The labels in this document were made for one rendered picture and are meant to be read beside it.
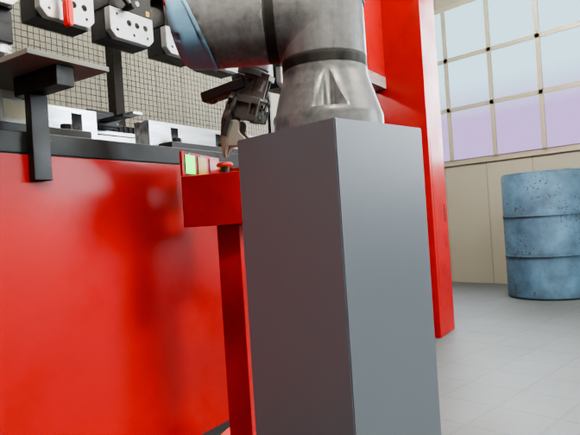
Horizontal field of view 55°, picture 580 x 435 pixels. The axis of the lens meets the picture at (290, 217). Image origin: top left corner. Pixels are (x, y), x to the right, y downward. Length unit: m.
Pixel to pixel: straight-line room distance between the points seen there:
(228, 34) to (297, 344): 0.41
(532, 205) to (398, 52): 1.60
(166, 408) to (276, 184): 0.91
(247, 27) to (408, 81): 2.37
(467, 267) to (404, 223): 4.56
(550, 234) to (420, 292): 3.42
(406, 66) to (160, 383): 2.19
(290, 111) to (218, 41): 0.14
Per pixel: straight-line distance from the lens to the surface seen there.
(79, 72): 1.25
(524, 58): 5.11
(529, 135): 4.99
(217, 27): 0.76
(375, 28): 3.13
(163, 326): 1.46
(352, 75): 0.73
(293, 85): 0.73
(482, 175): 5.17
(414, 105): 3.05
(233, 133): 1.31
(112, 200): 1.35
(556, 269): 4.18
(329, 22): 0.74
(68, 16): 1.48
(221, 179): 1.28
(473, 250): 5.24
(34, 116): 1.24
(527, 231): 4.18
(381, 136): 0.71
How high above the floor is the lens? 0.66
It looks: level
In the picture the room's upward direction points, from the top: 4 degrees counter-clockwise
